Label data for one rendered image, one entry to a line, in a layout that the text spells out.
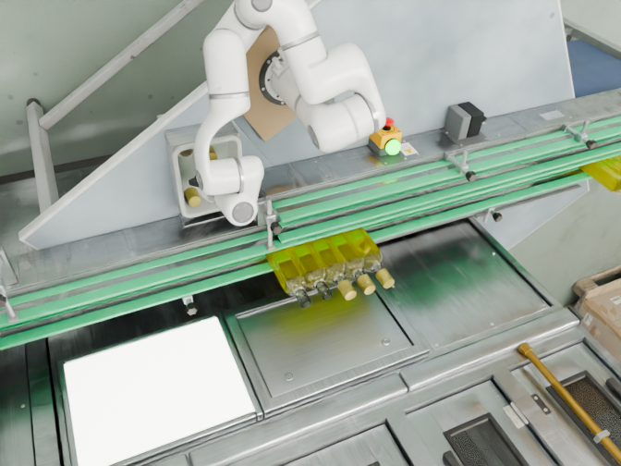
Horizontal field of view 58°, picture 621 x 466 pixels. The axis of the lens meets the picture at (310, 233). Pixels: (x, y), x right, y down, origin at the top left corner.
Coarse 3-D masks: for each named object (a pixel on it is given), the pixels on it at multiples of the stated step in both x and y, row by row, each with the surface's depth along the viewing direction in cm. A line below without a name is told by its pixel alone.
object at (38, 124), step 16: (192, 0) 177; (176, 16) 178; (144, 32) 180; (160, 32) 179; (128, 48) 180; (144, 48) 180; (112, 64) 179; (96, 80) 180; (80, 96) 181; (32, 112) 188; (48, 112) 183; (64, 112) 182; (32, 128) 182; (48, 128) 183; (32, 144) 175; (48, 144) 178; (48, 160) 170; (48, 176) 162; (48, 192) 156
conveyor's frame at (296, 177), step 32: (608, 96) 198; (512, 128) 180; (544, 128) 181; (320, 160) 163; (352, 160) 164; (416, 160) 165; (288, 192) 152; (160, 224) 154; (224, 224) 155; (32, 256) 144; (64, 256) 144; (96, 256) 144; (128, 256) 145; (160, 256) 147; (32, 288) 137
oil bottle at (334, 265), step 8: (312, 240) 156; (320, 240) 156; (328, 240) 156; (312, 248) 155; (320, 248) 154; (328, 248) 154; (320, 256) 152; (328, 256) 152; (336, 256) 152; (328, 264) 149; (336, 264) 149; (344, 264) 150; (328, 272) 149; (336, 272) 148; (344, 272) 149; (328, 280) 150
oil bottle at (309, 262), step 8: (296, 248) 153; (304, 248) 153; (296, 256) 151; (304, 256) 151; (312, 256) 151; (304, 264) 149; (312, 264) 149; (320, 264) 149; (304, 272) 148; (312, 272) 147; (320, 272) 147; (312, 280) 146
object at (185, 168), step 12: (192, 144) 135; (216, 144) 146; (228, 144) 146; (240, 144) 140; (180, 156) 144; (192, 156) 145; (228, 156) 149; (180, 168) 146; (192, 168) 148; (180, 180) 140; (180, 192) 142; (180, 204) 144; (204, 204) 151; (216, 204) 151; (192, 216) 148
